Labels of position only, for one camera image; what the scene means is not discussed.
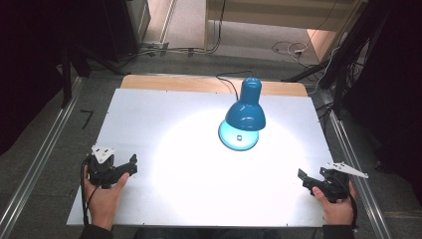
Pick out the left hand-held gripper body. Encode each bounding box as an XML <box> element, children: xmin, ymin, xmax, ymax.
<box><xmin>86</xmin><ymin>144</ymin><xmax>121</xmax><ymax>190</ymax></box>

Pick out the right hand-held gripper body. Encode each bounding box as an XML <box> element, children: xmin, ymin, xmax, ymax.
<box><xmin>318</xmin><ymin>161</ymin><xmax>369</xmax><ymax>204</ymax></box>

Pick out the blue desk lamp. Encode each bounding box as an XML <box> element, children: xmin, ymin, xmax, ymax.
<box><xmin>217</xmin><ymin>77</ymin><xmax>268</xmax><ymax>152</ymax></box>

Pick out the person's right hand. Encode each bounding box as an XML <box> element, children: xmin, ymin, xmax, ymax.
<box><xmin>312</xmin><ymin>180</ymin><xmax>358</xmax><ymax>227</ymax></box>

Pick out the person's left hand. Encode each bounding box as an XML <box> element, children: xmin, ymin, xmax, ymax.
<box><xmin>83</xmin><ymin>164</ymin><xmax>130</xmax><ymax>232</ymax></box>

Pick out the black metal stand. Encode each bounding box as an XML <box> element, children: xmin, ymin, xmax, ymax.
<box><xmin>281</xmin><ymin>0</ymin><xmax>392</xmax><ymax>118</ymax></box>

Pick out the dark cabinet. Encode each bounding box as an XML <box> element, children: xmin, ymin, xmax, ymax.
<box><xmin>101</xmin><ymin>0</ymin><xmax>152</xmax><ymax>64</ymax></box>

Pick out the wooden furniture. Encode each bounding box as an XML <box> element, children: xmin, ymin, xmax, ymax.
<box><xmin>203</xmin><ymin>0</ymin><xmax>367</xmax><ymax>63</ymax></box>

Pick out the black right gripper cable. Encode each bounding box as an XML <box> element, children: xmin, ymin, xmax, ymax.
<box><xmin>332</xmin><ymin>174</ymin><xmax>360</xmax><ymax>231</ymax></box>

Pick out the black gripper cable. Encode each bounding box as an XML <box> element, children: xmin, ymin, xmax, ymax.
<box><xmin>332</xmin><ymin>174</ymin><xmax>360</xmax><ymax>231</ymax></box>
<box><xmin>80</xmin><ymin>154</ymin><xmax>101</xmax><ymax>227</ymax></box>

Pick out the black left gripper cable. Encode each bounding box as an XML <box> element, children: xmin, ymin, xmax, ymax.
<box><xmin>80</xmin><ymin>154</ymin><xmax>101</xmax><ymax>227</ymax></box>

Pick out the aluminium rail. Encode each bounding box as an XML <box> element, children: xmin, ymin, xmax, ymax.
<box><xmin>0</xmin><ymin>77</ymin><xmax>85</xmax><ymax>239</ymax></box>
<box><xmin>317</xmin><ymin>89</ymin><xmax>394</xmax><ymax>239</ymax></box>

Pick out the bundle of grey cables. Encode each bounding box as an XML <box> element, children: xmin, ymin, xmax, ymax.
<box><xmin>118</xmin><ymin>0</ymin><xmax>228</xmax><ymax>64</ymax></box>

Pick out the black lamp cable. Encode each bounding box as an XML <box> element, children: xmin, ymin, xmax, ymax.
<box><xmin>215</xmin><ymin>70</ymin><xmax>254</xmax><ymax>101</ymax></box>

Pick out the white cable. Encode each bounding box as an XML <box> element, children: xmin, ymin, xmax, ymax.
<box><xmin>271</xmin><ymin>40</ymin><xmax>321</xmax><ymax>69</ymax></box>

